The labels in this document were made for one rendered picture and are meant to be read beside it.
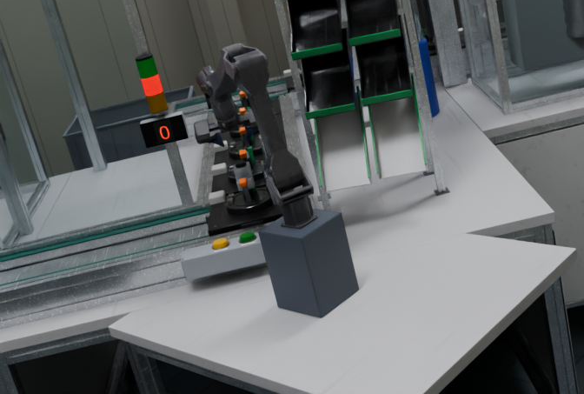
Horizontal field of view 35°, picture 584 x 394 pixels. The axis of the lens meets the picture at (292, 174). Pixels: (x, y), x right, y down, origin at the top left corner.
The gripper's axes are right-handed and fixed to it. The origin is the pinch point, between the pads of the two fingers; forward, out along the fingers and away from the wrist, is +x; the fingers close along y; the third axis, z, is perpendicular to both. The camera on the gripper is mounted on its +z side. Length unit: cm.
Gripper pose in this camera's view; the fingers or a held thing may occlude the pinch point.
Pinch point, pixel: (233, 135)
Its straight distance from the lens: 247.1
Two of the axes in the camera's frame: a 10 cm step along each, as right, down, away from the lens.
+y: -9.7, 2.4, 0.2
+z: -1.9, -8.2, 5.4
